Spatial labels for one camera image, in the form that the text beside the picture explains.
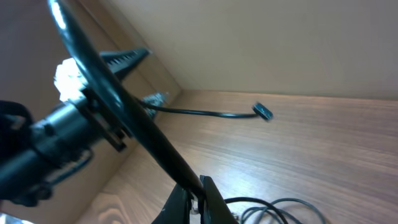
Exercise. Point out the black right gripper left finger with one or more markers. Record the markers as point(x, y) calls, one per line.
point(176, 209)

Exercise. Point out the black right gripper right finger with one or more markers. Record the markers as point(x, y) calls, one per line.
point(215, 209)

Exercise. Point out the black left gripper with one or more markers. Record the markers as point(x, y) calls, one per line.
point(91, 107)

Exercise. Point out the black cable gold plug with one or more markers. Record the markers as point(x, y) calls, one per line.
point(277, 214)

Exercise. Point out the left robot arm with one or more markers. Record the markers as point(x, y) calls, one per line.
point(37, 156)

